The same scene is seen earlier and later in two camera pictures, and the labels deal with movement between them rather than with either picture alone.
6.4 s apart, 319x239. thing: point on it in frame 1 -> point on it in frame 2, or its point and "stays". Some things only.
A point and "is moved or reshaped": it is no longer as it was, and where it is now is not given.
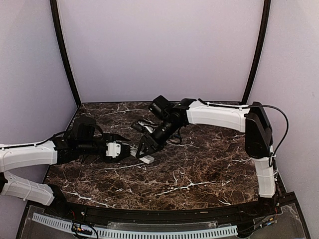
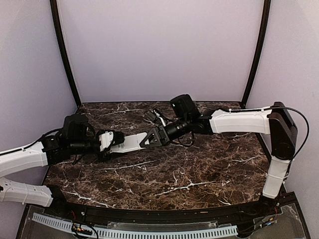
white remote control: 146,159 is moved or reshaped
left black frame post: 56,24 stays
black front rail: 55,202 stays
